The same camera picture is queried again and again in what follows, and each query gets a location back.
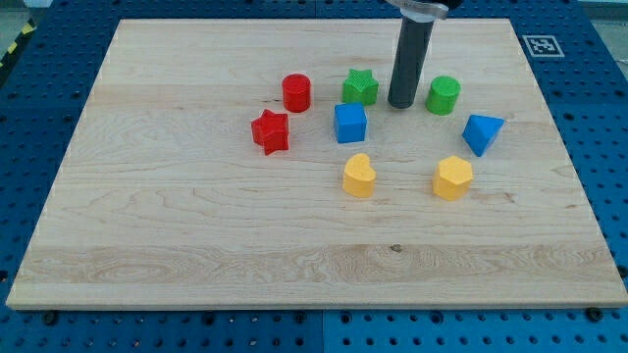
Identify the green star block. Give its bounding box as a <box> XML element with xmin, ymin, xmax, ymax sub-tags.
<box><xmin>341</xmin><ymin>69</ymin><xmax>379</xmax><ymax>106</ymax></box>

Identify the blue triangular prism block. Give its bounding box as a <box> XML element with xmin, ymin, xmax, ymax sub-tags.
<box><xmin>462</xmin><ymin>115</ymin><xmax>504</xmax><ymax>157</ymax></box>

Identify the green cylinder block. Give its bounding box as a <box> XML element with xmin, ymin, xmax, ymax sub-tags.
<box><xmin>425</xmin><ymin>76</ymin><xmax>461</xmax><ymax>116</ymax></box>

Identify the silver tool mount clamp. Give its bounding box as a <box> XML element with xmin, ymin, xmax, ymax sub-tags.
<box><xmin>386</xmin><ymin>0</ymin><xmax>449</xmax><ymax>23</ymax></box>

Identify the red star block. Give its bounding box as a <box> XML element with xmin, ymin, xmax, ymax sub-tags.
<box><xmin>251</xmin><ymin>109</ymin><xmax>289</xmax><ymax>155</ymax></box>

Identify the white fiducial marker tag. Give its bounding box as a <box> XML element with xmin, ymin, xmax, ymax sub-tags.
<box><xmin>523</xmin><ymin>34</ymin><xmax>564</xmax><ymax>58</ymax></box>

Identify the red cylinder block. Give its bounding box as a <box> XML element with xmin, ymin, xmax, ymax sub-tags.
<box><xmin>282</xmin><ymin>74</ymin><xmax>311</xmax><ymax>113</ymax></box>

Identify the black bolt front left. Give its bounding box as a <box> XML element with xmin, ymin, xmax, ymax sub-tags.
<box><xmin>41</xmin><ymin>311</ymin><xmax>58</xmax><ymax>327</ymax></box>

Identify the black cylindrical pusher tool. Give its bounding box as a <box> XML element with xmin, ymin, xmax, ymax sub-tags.
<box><xmin>388</xmin><ymin>17</ymin><xmax>435</xmax><ymax>109</ymax></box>

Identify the blue cube block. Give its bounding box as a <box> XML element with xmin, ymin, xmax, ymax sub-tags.
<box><xmin>334</xmin><ymin>102</ymin><xmax>368</xmax><ymax>143</ymax></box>

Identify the light wooden board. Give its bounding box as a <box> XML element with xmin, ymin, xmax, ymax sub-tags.
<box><xmin>7</xmin><ymin>19</ymin><xmax>627</xmax><ymax>311</ymax></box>

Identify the yellow heart block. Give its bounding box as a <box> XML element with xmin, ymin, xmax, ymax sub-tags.
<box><xmin>342</xmin><ymin>153</ymin><xmax>377</xmax><ymax>198</ymax></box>

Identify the yellow hexagon block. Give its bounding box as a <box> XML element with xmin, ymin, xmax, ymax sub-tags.
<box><xmin>432</xmin><ymin>155</ymin><xmax>474</xmax><ymax>201</ymax></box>

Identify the black bolt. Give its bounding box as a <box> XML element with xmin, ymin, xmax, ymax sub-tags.
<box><xmin>585</xmin><ymin>307</ymin><xmax>604</xmax><ymax>323</ymax></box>
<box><xmin>41</xmin><ymin>311</ymin><xmax>58</xmax><ymax>327</ymax></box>

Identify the black bolt front right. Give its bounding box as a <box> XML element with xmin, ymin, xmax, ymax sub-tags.
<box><xmin>585</xmin><ymin>307</ymin><xmax>604</xmax><ymax>323</ymax></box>

